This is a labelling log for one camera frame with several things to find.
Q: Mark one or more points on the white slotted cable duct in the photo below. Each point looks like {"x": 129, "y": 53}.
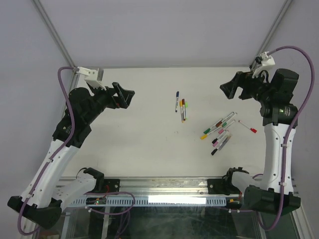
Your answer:
{"x": 151, "y": 201}

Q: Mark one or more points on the blue cap marker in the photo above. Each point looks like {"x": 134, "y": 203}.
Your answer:
{"x": 176, "y": 101}

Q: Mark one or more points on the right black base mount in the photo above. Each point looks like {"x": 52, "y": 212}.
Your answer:
{"x": 223, "y": 185}

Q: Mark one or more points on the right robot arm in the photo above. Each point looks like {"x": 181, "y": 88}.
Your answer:
{"x": 275, "y": 193}

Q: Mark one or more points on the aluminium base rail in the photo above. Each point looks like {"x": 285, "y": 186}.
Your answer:
{"x": 189, "y": 186}

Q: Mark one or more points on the light green cap marker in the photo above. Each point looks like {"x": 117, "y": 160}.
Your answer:
{"x": 185, "y": 106}

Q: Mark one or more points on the black cap marker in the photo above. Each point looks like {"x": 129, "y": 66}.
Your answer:
{"x": 221, "y": 143}

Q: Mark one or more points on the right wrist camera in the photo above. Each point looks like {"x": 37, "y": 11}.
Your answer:
{"x": 263, "y": 62}

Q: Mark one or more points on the brown cap marker centre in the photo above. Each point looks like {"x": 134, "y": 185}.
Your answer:
{"x": 183, "y": 100}

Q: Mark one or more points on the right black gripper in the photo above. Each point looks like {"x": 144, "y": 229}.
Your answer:
{"x": 244, "y": 79}

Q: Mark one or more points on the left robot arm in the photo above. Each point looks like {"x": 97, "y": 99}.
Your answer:
{"x": 42, "y": 203}

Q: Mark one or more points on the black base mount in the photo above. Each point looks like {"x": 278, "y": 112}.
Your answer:
{"x": 223, "y": 185}
{"x": 107, "y": 184}

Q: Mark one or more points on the yellow cap marker right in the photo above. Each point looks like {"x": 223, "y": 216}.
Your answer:
{"x": 211, "y": 132}

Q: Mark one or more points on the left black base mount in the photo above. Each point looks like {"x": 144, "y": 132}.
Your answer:
{"x": 107, "y": 184}

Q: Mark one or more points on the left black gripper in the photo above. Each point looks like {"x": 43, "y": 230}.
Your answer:
{"x": 124, "y": 96}

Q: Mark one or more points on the pink cap marker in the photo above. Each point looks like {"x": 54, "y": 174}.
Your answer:
{"x": 224, "y": 129}

